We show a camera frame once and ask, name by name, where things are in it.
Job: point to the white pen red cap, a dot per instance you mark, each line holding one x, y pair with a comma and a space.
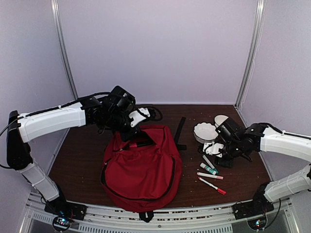
213, 186

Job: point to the white green glue stick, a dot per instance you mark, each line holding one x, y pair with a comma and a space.
208, 169

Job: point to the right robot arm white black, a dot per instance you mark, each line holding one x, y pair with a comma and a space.
241, 142

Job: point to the white pen pink cap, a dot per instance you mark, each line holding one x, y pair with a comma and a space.
209, 176

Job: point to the dark blue dotted bowl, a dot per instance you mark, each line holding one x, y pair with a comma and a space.
220, 119

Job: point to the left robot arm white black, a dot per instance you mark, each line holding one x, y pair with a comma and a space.
116, 110

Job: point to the right aluminium corner post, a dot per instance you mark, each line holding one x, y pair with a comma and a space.
254, 45

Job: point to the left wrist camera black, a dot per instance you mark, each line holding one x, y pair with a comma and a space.
138, 116

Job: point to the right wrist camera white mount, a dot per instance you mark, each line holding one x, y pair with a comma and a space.
211, 148

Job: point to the aluminium front rail frame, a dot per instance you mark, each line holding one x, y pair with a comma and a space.
205, 219

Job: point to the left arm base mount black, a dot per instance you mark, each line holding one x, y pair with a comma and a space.
61, 207

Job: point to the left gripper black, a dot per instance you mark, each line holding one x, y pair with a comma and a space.
126, 136

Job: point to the red backpack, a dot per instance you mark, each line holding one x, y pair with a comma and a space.
144, 179

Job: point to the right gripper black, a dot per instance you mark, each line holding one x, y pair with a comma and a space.
228, 164

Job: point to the white black marker teal cap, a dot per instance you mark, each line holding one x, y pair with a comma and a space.
210, 164

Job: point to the aluminium corner post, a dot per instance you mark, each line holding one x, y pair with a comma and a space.
254, 45
62, 46

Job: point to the white scalloped bowl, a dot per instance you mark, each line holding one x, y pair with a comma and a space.
204, 132

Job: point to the pink highlighter marker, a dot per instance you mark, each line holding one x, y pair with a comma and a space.
140, 144

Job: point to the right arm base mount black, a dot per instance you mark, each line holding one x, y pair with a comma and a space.
252, 208

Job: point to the left aluminium corner post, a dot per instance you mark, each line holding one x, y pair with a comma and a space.
62, 46

